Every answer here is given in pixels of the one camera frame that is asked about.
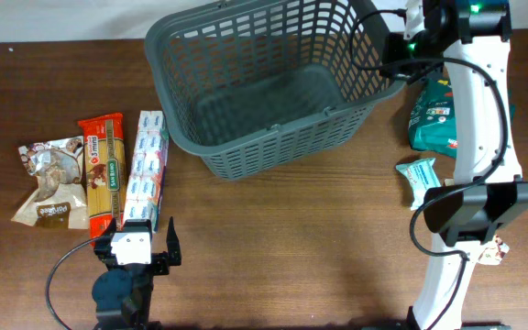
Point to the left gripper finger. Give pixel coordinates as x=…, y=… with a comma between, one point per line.
x=108, y=232
x=172, y=240

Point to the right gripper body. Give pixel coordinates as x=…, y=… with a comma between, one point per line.
x=397, y=54

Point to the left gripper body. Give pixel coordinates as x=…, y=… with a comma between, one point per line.
x=159, y=261

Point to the Kleenex tissue multipack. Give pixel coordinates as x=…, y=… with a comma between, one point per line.
x=147, y=172

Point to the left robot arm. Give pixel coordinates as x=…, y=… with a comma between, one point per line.
x=123, y=293

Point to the orange spaghetti packet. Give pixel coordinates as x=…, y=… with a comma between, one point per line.
x=105, y=171

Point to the brown white pastry bag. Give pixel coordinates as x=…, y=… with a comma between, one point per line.
x=60, y=199

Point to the grey plastic basket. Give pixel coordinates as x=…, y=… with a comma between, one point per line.
x=249, y=85

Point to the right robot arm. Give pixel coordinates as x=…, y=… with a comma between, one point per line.
x=471, y=40

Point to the light teal snack packet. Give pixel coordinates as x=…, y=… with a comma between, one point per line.
x=421, y=176

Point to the beige snack bag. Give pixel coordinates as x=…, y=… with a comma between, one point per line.
x=474, y=216

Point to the green coffee bag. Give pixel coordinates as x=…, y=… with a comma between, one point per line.
x=432, y=124

